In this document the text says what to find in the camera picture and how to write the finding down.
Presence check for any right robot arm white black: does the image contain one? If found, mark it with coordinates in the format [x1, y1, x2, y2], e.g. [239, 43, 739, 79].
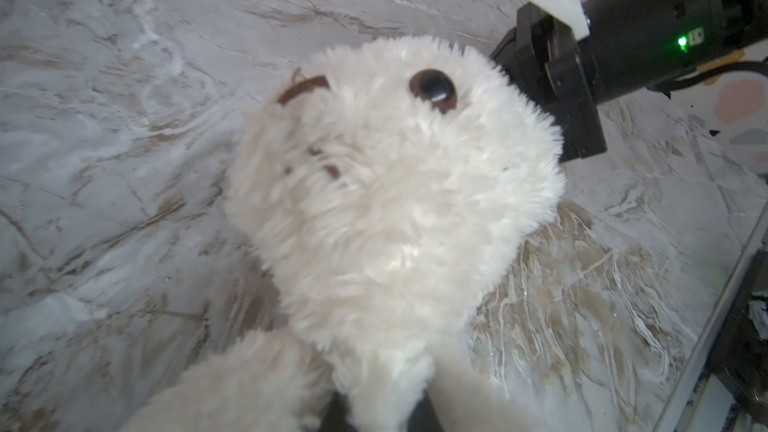
[491, 0, 767, 161]

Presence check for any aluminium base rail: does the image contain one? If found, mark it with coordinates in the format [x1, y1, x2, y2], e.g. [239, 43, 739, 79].
[653, 209, 767, 431]

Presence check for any white plush teddy bear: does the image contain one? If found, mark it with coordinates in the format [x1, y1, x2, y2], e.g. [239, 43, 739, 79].
[126, 36, 565, 431]

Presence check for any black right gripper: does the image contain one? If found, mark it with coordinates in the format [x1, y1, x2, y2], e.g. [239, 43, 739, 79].
[491, 3, 607, 162]

